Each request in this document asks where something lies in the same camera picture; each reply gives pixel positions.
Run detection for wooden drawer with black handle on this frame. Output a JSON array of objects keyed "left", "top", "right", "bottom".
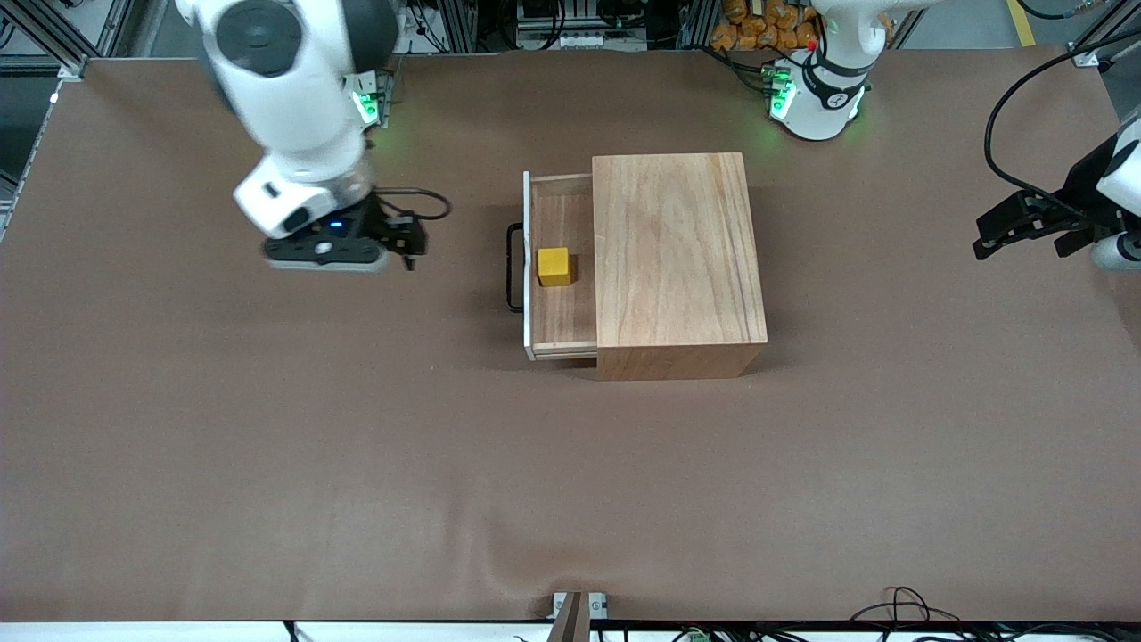
[{"left": 506, "top": 171, "right": 600, "bottom": 362}]

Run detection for wooden drawer cabinet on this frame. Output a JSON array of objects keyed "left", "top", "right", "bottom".
[{"left": 592, "top": 152, "right": 769, "bottom": 383}]

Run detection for brown table mat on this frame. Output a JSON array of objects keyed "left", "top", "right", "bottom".
[{"left": 0, "top": 49, "right": 1141, "bottom": 622}]

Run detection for yellow floor tape strip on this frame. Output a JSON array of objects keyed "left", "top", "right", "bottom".
[{"left": 1007, "top": 0, "right": 1040, "bottom": 48}]

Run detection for pile of orange objects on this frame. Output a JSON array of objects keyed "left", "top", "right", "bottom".
[{"left": 710, "top": 0, "right": 821, "bottom": 52}]

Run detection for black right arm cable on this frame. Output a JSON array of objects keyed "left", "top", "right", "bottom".
[{"left": 374, "top": 186, "right": 452, "bottom": 222}]

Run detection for aluminium frame profile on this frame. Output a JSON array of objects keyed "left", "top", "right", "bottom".
[
  {"left": 1068, "top": 16, "right": 1141, "bottom": 69},
  {"left": 0, "top": 0, "right": 90, "bottom": 81}
]

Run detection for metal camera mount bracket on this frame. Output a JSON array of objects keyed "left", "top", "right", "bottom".
[{"left": 550, "top": 591, "right": 609, "bottom": 642}]

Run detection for black tangled cables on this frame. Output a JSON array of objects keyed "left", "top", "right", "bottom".
[{"left": 851, "top": 586, "right": 962, "bottom": 625}]

